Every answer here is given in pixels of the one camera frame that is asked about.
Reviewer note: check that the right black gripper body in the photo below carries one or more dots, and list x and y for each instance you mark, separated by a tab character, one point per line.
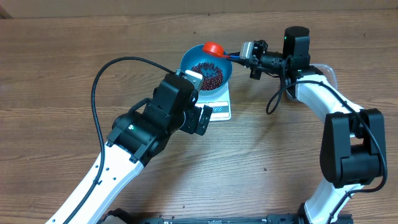
262	42

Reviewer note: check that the white kitchen scale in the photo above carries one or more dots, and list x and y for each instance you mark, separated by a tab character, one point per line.
219	100

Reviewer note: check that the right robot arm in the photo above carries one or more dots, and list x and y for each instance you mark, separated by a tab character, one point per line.
353	149

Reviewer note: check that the orange measuring scoop blue handle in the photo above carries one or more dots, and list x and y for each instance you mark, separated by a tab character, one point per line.
216	50

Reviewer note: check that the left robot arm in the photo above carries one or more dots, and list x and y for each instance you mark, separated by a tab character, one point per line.
136	137

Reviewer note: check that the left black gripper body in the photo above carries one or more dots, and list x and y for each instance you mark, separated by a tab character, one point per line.
191	115

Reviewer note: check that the blue bowl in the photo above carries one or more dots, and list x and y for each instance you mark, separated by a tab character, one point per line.
195	55

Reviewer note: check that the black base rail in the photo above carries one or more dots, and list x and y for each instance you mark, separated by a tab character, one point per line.
121	216

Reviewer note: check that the red beans in bowl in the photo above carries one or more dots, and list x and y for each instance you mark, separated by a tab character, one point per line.
212	74

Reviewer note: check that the clear plastic container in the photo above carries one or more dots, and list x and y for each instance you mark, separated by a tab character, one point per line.
329	73

